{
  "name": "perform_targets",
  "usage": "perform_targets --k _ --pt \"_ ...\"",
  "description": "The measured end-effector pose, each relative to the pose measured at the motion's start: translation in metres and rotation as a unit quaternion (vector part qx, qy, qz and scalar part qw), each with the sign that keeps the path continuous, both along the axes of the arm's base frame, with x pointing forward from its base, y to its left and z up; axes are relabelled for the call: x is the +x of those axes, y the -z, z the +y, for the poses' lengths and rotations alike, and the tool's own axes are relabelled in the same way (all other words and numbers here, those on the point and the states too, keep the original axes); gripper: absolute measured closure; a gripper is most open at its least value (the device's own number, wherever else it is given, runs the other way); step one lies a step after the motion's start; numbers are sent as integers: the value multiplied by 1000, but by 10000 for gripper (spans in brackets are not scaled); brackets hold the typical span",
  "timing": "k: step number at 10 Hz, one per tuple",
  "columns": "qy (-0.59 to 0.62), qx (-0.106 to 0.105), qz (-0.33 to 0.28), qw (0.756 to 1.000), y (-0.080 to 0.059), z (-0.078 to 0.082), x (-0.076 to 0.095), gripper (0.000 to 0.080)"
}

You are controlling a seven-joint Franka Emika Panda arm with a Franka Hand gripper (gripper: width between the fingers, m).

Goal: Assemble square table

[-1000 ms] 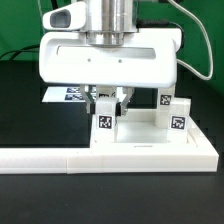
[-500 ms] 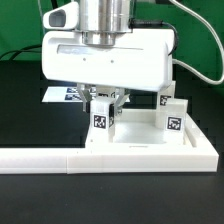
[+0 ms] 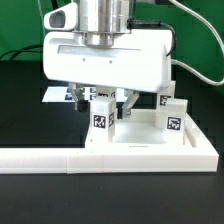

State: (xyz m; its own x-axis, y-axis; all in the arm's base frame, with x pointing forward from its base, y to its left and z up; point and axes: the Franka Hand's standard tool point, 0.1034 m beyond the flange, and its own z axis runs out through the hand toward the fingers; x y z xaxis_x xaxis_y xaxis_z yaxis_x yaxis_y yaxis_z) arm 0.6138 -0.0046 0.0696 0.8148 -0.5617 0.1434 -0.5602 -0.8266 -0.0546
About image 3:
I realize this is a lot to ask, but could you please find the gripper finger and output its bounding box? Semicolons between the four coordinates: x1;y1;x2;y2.
119;89;139;119
69;82;88;112

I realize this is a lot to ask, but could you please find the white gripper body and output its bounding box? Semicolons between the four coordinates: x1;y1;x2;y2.
43;1;173;93

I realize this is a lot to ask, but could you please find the white square table top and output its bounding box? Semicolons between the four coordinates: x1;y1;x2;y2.
86;109;196;147

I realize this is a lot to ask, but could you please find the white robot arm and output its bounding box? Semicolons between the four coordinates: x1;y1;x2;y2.
43;0;176;119

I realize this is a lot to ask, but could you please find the white marker sheet with tags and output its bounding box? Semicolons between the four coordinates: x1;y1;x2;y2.
42;86;127;103

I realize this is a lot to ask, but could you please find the white L-shaped obstacle fence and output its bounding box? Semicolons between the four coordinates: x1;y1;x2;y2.
0;117;219;174

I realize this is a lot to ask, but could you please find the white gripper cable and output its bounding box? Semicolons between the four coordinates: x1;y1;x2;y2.
168;0;224;88

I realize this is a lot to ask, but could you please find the black cable bundle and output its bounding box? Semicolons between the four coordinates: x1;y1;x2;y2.
0;44;44;62

